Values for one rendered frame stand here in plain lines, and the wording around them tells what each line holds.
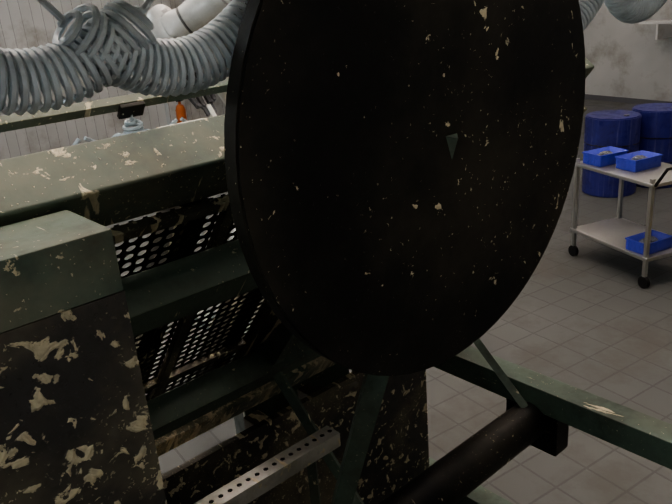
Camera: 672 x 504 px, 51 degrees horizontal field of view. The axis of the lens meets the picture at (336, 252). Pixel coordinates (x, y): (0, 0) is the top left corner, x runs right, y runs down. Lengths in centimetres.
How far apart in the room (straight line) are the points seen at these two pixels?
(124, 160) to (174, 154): 8
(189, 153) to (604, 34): 1152
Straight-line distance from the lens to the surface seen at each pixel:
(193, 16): 250
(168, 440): 223
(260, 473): 173
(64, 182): 111
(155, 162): 117
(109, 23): 82
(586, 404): 238
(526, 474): 335
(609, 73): 1249
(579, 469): 341
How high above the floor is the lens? 207
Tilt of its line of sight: 21 degrees down
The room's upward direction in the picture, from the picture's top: 5 degrees counter-clockwise
